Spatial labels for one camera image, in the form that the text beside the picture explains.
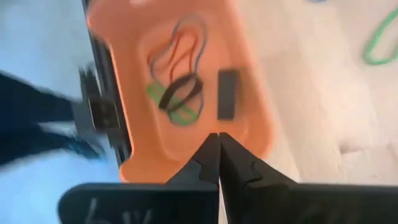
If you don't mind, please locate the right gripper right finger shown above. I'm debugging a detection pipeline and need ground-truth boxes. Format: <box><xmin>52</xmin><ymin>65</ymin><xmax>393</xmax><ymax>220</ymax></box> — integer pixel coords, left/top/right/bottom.
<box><xmin>219</xmin><ymin>132</ymin><xmax>398</xmax><ymax>224</ymax></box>

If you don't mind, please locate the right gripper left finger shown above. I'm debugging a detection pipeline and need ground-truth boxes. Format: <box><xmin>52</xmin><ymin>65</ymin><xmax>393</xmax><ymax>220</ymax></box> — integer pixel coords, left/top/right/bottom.
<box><xmin>57</xmin><ymin>133</ymin><xmax>221</xmax><ymax>224</ymax></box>

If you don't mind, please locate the thick black rubber band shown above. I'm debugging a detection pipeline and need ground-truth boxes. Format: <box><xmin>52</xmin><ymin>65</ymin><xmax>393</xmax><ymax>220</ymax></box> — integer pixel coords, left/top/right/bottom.
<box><xmin>157</xmin><ymin>72</ymin><xmax>205</xmax><ymax>111</ymax></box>

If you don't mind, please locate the thin red rubber band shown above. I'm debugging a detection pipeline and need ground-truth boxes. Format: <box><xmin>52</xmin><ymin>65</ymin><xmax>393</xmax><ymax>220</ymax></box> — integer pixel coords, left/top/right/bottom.
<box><xmin>169</xmin><ymin>30</ymin><xmax>200</xmax><ymax>80</ymax></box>

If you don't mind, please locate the pile of coloured rubber bands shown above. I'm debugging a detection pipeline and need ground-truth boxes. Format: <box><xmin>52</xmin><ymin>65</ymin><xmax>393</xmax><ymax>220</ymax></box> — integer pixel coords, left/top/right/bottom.
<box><xmin>147</xmin><ymin>17</ymin><xmax>208</xmax><ymax>127</ymax></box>

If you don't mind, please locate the black rig base leg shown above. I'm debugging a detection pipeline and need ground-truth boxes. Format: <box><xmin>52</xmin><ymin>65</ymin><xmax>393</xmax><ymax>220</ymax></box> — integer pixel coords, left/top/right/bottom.
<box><xmin>0</xmin><ymin>124</ymin><xmax>105</xmax><ymax>166</ymax></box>
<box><xmin>0</xmin><ymin>70</ymin><xmax>85</xmax><ymax>125</ymax></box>

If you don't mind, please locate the black flat rectangular piece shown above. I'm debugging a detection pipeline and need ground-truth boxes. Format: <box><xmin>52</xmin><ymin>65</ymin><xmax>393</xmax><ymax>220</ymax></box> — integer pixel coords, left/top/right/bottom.
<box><xmin>216</xmin><ymin>68</ymin><xmax>240</xmax><ymax>121</ymax></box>

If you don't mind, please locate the black table-level camera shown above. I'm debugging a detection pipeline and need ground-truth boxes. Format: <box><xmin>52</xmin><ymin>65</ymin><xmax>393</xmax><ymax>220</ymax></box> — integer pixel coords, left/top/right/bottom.
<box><xmin>88</xmin><ymin>98</ymin><xmax>122</xmax><ymax>131</ymax></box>

